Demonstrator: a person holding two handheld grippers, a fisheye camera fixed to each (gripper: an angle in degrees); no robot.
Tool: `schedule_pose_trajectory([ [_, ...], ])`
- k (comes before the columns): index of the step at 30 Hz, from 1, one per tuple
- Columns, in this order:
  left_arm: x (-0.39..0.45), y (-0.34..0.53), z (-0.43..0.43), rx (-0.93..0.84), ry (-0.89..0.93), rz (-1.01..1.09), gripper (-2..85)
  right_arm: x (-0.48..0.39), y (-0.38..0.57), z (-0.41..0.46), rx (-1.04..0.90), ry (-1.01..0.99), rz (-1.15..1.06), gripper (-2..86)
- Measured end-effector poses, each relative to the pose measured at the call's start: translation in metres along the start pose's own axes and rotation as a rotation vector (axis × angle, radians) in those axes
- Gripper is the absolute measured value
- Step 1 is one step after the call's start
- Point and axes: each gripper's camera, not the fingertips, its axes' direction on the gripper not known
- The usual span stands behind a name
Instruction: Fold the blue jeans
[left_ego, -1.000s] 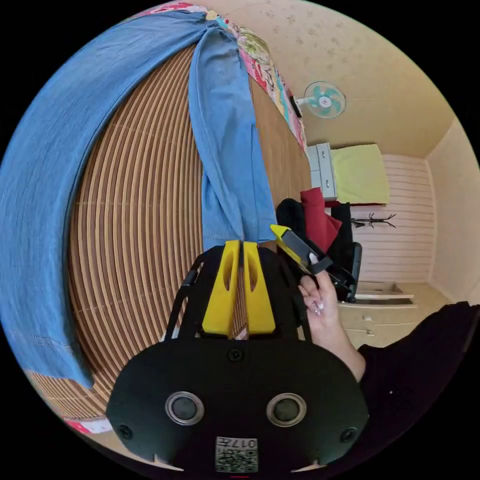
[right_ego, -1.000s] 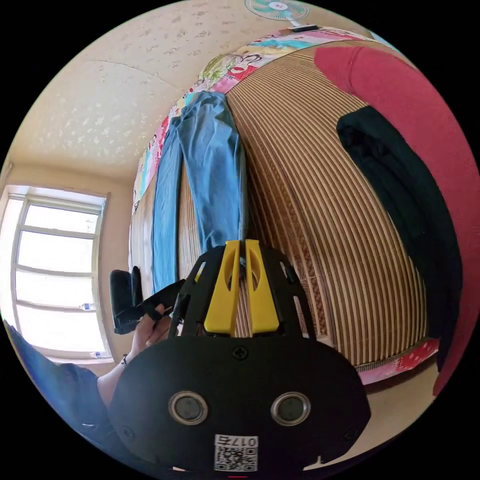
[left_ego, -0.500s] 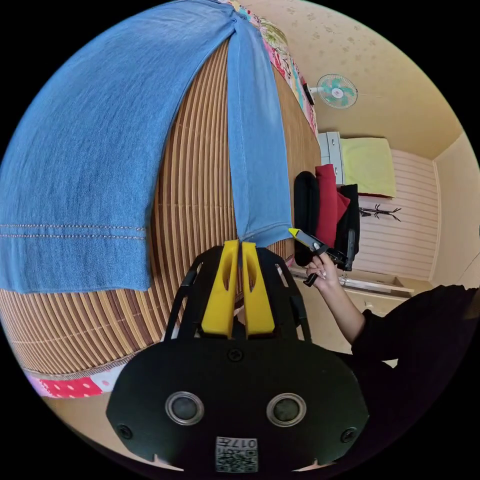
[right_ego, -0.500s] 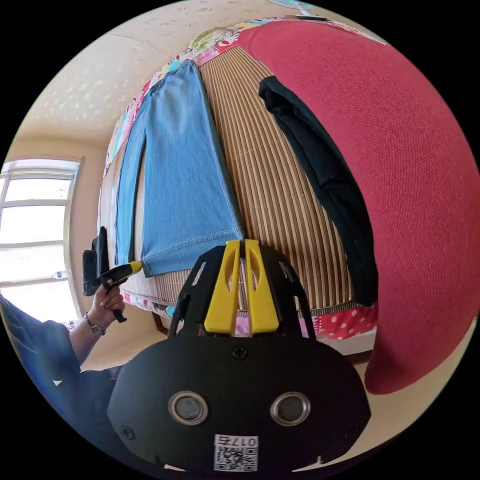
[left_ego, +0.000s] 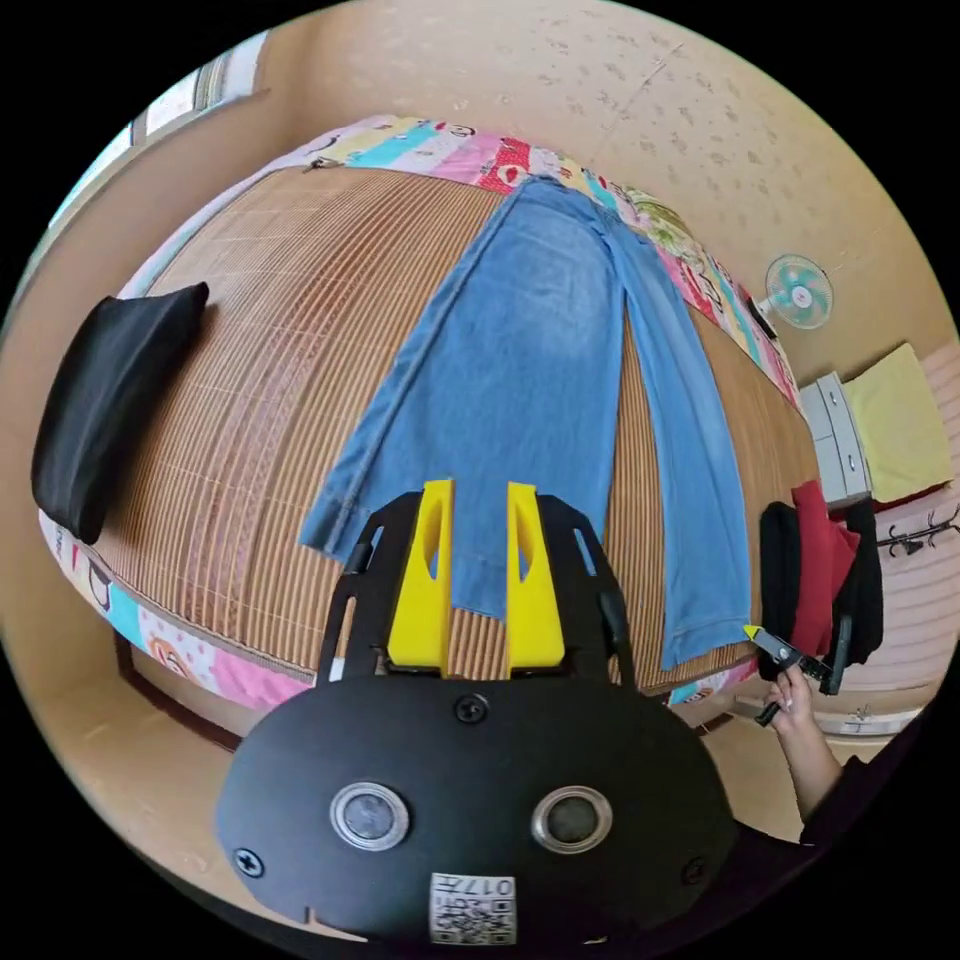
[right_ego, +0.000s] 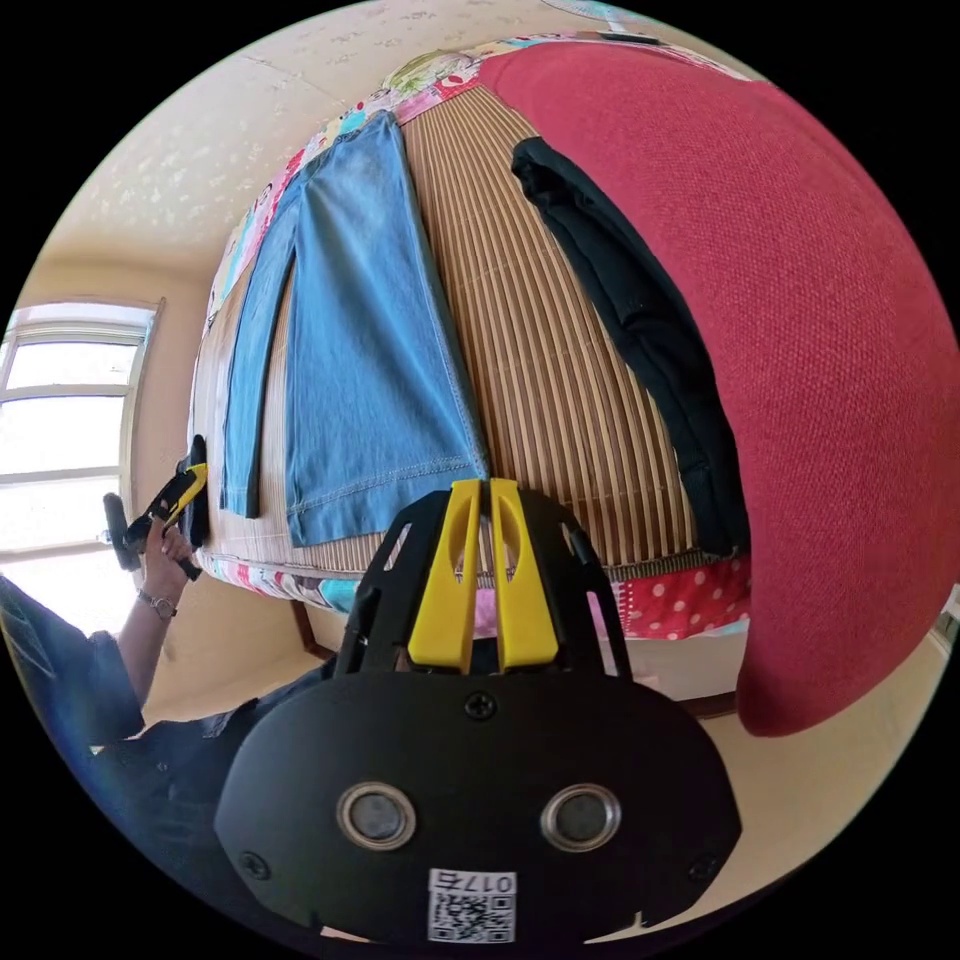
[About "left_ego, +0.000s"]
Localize person's right hand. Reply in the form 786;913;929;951
767;664;817;742

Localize black coat rack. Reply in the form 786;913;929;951
875;505;960;559

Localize window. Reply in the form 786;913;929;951
44;33;273;226

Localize person's body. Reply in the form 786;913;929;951
798;704;948;886

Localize teal wall fan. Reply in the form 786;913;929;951
752;253;835;332

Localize person's right forearm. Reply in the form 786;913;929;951
782;721;847;824

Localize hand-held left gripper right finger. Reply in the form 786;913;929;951
506;481;568;673

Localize black pillow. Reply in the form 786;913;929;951
29;281;211;547

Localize bed with woven mat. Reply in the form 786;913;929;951
37;113;824;710

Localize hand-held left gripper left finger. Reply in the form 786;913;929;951
386;479;457;673

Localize grey drawer cabinet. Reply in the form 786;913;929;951
797;371;876;512

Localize yellow folded blanket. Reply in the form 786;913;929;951
842;342;956;505

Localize blue jeans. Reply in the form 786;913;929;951
297;176;754;673

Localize pile of clothes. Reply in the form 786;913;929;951
758;479;887;684

